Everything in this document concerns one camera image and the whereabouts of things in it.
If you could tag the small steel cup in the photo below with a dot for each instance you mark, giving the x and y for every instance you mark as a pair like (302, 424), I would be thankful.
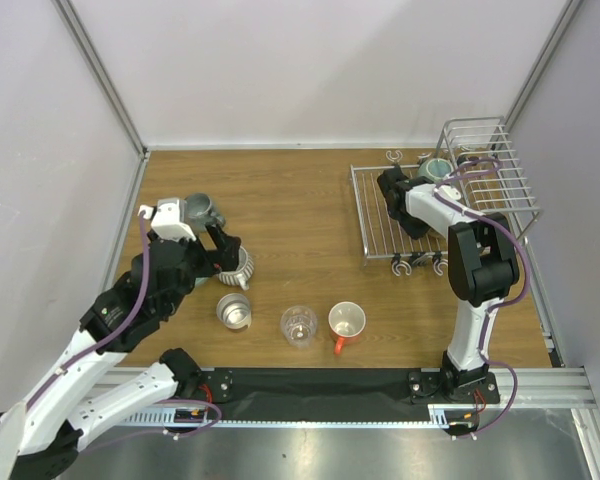
(234, 312)

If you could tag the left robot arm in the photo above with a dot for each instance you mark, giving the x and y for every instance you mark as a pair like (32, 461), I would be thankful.
(43, 434)

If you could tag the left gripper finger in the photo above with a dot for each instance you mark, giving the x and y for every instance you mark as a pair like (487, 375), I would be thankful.
(210, 217)
(225, 254)

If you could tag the grey metallic cup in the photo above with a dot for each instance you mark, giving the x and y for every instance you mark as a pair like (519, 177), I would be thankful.
(194, 204)

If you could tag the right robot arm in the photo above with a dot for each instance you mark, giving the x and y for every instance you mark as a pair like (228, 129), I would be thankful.
(482, 267)

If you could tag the speckled teal ceramic mug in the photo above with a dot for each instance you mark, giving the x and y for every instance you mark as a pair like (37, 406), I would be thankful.
(435, 169)

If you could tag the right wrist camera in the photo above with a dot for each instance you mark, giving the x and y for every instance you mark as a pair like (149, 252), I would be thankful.
(449, 191)

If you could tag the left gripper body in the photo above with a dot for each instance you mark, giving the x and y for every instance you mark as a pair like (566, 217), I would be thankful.
(199, 264)

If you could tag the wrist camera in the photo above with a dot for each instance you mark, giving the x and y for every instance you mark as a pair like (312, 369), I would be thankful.
(167, 219)
(449, 191)

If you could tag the clear glass tumbler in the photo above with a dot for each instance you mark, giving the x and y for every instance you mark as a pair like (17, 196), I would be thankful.
(298, 325)

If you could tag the aluminium front rail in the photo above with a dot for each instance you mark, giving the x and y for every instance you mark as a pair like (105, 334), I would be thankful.
(528, 388)

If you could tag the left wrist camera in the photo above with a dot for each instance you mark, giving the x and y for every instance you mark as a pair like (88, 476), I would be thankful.
(167, 219)

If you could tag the metal wire dish rack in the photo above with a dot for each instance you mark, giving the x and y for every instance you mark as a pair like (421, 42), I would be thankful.
(494, 181)

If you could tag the orange mug white inside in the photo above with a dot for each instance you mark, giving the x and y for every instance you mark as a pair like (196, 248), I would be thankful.
(346, 321)

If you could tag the white ribbed ceramic mug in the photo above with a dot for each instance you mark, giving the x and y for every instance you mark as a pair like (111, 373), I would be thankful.
(242, 275)

